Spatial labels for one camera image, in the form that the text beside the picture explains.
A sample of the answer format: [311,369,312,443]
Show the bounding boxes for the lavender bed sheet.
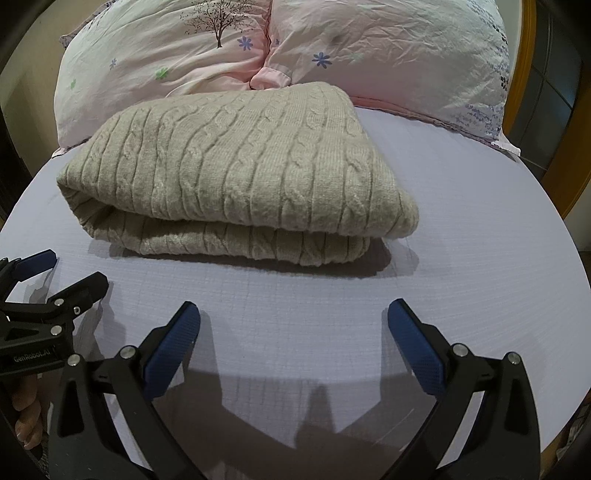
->
[0,95,591,480]

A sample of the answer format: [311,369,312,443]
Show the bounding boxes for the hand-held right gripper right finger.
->
[386,298,542,480]

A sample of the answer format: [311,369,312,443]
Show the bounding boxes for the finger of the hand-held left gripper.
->
[0,271,110,330]
[0,249,59,282]

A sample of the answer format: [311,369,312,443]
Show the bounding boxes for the beige cable-knit sweater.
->
[56,81,420,268]

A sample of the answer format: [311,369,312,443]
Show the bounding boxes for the person's left hand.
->
[10,375,44,448]

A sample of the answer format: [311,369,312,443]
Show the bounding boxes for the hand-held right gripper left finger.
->
[47,301,203,480]

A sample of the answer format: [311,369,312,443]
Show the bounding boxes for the wooden bed headboard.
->
[501,0,591,217]

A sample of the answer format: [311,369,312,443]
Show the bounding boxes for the floral pink pillow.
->
[249,0,522,158]
[53,0,273,151]

